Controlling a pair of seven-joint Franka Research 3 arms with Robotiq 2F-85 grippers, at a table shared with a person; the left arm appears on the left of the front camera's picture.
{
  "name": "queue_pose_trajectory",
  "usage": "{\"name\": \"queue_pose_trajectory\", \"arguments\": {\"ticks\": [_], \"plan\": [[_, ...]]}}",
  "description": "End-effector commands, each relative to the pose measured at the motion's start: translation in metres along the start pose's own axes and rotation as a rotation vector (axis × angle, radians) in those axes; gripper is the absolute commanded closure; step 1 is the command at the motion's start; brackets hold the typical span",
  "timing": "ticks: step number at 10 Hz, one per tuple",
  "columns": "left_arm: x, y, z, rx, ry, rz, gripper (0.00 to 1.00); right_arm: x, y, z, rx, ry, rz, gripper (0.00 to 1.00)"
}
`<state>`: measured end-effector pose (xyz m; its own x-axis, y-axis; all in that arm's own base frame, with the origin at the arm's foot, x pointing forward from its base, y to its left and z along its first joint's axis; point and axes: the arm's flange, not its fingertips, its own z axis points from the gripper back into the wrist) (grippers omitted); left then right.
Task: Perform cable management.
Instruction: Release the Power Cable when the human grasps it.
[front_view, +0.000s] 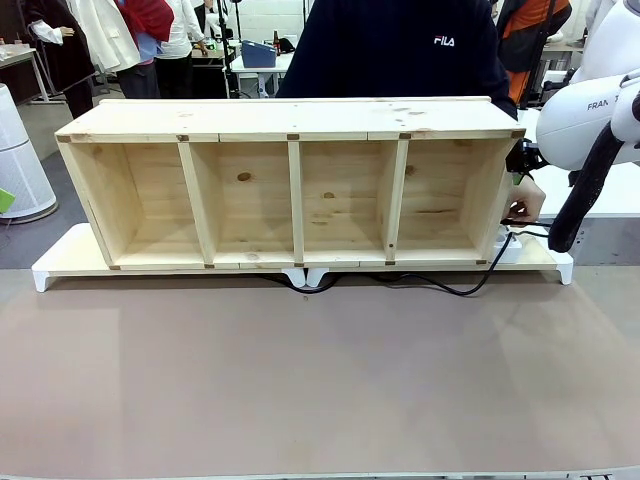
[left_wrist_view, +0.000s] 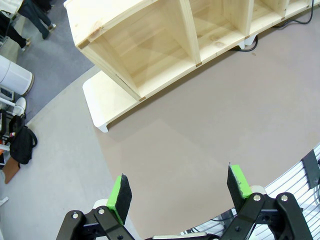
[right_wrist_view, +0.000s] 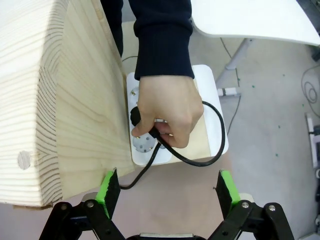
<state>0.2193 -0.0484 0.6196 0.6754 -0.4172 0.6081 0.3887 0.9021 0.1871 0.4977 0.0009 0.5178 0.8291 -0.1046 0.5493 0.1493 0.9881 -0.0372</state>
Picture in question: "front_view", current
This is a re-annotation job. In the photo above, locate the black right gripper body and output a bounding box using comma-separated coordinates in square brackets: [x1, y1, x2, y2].
[519, 141, 545, 169]

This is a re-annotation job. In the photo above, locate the black power cable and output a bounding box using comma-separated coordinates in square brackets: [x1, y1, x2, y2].
[269, 217, 554, 297]

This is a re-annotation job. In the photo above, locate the person's left hand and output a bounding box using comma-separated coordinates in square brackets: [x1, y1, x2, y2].
[510, 180, 547, 224]

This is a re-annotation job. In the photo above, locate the white power strip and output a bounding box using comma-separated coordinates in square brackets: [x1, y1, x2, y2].
[492, 224, 524, 265]

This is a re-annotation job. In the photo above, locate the mannequin in orange black jacket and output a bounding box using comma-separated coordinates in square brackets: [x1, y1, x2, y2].
[494, 0, 572, 109]

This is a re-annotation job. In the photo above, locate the person in navy sweater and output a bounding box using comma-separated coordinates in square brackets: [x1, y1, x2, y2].
[276, 0, 519, 121]

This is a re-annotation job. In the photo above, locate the pine wooden shelf unit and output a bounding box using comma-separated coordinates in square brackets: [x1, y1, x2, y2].
[54, 96, 527, 271]

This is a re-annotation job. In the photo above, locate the white background desk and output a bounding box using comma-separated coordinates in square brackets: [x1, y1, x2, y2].
[229, 52, 296, 99]

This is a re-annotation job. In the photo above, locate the blue storage bin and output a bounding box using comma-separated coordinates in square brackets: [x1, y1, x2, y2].
[241, 39, 278, 68]

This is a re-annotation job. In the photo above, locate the black tripod pole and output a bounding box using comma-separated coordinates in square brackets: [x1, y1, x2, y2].
[214, 0, 239, 99]

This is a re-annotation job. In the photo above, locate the person in white shirt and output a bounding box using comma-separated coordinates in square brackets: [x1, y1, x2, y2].
[154, 0, 209, 99]

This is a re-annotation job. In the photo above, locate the mannequin in red cardigan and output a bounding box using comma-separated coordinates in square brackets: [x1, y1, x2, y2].
[115, 0, 176, 66]

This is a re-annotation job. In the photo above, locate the mannequin in white coat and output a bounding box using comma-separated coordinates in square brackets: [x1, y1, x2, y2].
[74, 0, 142, 99]

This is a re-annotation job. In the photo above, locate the mannequin in black coat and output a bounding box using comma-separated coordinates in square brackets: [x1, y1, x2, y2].
[24, 0, 96, 119]

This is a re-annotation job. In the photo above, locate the white air purifier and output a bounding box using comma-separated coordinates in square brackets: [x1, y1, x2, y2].
[0, 82, 57, 221]

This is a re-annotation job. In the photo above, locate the beige background desk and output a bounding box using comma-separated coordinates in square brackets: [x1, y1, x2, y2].
[0, 44, 51, 104]

